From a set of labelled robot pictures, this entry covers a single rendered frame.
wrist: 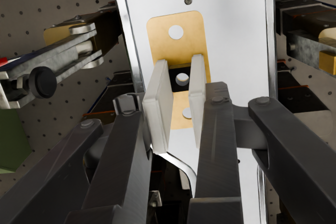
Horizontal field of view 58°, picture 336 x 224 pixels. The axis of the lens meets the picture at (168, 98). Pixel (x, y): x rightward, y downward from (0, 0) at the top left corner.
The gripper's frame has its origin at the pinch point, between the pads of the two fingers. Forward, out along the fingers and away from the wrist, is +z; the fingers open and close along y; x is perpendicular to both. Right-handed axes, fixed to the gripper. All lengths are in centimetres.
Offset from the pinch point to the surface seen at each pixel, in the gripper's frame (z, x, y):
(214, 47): 28.7, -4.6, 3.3
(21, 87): 7.6, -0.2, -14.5
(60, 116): 59, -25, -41
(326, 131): 29.7, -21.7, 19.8
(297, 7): 46, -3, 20
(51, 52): 13.7, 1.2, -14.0
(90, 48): 22.1, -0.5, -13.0
